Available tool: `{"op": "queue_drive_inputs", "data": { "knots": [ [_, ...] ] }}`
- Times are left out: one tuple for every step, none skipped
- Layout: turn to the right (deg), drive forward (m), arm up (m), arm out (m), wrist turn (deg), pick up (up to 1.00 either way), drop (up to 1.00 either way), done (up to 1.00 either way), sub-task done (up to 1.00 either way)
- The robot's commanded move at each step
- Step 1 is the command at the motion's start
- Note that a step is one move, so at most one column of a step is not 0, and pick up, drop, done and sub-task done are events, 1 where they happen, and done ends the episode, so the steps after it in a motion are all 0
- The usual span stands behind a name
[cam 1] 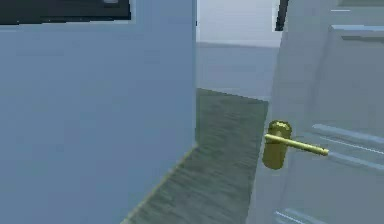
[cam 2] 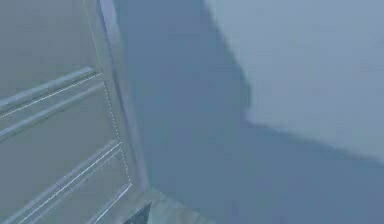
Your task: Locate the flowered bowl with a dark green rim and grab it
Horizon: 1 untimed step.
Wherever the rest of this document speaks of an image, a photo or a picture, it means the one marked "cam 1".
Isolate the pale grey panelled room door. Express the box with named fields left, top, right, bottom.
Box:
left=245, top=0, right=384, bottom=224

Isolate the brass lever door handle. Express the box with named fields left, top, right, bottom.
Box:
left=261, top=119, right=330, bottom=171

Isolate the black framed wall picture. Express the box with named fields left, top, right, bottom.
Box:
left=0, top=0, right=132, bottom=26

